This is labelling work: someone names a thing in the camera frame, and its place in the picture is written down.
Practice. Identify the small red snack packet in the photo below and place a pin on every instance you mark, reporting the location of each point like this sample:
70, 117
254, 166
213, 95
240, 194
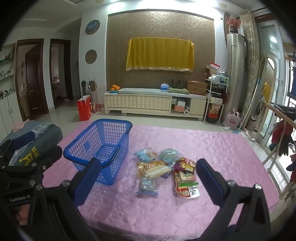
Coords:
189, 165

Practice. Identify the silver standing air conditioner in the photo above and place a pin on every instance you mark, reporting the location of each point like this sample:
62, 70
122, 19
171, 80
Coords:
235, 74

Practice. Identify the pink quilted mat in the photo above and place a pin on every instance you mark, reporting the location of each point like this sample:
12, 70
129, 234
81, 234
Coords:
161, 208

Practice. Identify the red artificial flowers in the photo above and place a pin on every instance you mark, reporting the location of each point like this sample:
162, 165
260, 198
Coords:
233, 22

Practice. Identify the pink gift bag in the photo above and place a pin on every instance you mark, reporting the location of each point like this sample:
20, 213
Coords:
232, 121

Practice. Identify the brown cardboard box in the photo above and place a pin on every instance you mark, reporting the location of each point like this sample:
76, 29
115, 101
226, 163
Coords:
196, 87

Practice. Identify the orange printed bag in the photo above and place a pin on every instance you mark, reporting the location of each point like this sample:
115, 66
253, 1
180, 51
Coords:
215, 109

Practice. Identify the yellow cloth cover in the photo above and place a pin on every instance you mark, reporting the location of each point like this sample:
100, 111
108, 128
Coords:
159, 54

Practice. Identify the round brown wall plate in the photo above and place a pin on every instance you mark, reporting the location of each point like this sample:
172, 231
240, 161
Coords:
90, 56

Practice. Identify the blue tissue box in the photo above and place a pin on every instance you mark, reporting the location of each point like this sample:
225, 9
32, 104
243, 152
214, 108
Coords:
164, 87

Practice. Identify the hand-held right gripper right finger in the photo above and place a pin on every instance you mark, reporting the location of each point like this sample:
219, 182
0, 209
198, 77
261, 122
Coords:
209, 179

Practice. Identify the green strip snack packet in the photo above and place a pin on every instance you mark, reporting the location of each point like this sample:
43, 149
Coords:
188, 184

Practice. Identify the red shopping bag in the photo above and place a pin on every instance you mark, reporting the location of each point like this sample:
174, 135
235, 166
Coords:
84, 108

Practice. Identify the arched standing mirror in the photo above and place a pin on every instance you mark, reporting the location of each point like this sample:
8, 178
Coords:
269, 97

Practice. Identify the patterned beige curtain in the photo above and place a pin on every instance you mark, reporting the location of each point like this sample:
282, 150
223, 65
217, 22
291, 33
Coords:
251, 58

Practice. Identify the red hanging clothes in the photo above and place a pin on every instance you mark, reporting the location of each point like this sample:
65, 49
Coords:
281, 136

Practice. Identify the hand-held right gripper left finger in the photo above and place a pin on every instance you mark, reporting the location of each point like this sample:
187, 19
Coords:
89, 178

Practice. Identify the blue grey snack packet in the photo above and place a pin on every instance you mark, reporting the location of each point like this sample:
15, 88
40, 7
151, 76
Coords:
146, 186

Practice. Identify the red box on rack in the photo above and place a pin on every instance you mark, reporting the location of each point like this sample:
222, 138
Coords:
214, 66

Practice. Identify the pile of oranges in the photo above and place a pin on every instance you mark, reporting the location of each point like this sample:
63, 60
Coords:
115, 87

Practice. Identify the light blue cartoon snack packet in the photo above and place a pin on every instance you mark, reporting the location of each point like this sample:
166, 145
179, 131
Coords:
145, 154

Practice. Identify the white wall cabinet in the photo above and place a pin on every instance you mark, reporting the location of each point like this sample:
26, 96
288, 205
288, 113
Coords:
7, 111

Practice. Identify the cream tv cabinet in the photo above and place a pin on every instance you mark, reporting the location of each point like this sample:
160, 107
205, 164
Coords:
138, 102

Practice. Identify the white metal shelf rack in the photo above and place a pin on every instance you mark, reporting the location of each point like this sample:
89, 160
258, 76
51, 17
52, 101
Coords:
216, 99

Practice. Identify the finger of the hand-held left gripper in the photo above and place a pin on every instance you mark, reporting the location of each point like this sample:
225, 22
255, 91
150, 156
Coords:
52, 156
23, 142

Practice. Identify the pale blue snack packet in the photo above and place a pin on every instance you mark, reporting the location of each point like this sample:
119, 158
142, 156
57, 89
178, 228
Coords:
168, 154

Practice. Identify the blue plastic basket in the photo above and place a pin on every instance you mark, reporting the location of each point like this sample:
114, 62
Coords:
105, 139

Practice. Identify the small blue snack packet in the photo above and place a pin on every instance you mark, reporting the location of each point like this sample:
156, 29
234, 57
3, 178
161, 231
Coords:
167, 174

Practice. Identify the brown wooden door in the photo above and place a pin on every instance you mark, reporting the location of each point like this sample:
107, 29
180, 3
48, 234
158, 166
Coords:
32, 78

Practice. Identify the green folded cloth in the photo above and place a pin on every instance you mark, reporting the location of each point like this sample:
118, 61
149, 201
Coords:
178, 90

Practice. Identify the red green snack packet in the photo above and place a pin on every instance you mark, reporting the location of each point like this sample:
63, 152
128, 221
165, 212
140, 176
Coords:
185, 192

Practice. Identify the purple snack packet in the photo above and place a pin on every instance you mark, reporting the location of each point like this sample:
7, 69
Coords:
178, 165

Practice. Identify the orange snack packet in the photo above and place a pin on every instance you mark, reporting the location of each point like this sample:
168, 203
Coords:
143, 167

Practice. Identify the round blue wall plate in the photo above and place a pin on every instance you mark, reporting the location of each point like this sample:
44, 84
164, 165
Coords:
92, 27

